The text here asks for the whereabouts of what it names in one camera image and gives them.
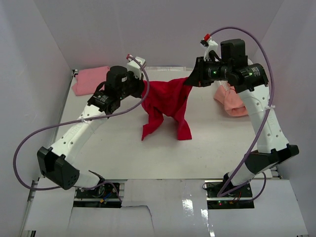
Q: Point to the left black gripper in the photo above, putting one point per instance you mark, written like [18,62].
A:
[139,83]

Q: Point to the folded pink t shirt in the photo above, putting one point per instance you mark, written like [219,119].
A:
[87,80]

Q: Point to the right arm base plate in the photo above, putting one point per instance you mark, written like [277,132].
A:
[239,199]

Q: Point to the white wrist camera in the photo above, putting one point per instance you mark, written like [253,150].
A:
[133,65]
[209,44]

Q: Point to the red t shirt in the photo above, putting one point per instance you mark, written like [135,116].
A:
[167,98]

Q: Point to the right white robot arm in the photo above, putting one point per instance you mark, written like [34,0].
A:
[228,62]

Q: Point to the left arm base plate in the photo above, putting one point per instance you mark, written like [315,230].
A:
[108,196]

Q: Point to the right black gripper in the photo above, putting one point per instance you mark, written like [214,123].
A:
[193,80]

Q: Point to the white plastic basket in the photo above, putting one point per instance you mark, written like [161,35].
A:
[225,84]

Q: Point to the salmon t shirt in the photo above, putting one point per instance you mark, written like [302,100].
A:
[231,101]

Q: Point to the papers at table back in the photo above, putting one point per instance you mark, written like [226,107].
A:
[165,68]

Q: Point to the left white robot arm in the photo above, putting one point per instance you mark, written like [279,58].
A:
[57,163]

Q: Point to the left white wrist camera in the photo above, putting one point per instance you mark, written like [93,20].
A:
[133,65]

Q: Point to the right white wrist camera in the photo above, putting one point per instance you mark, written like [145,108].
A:
[209,44]

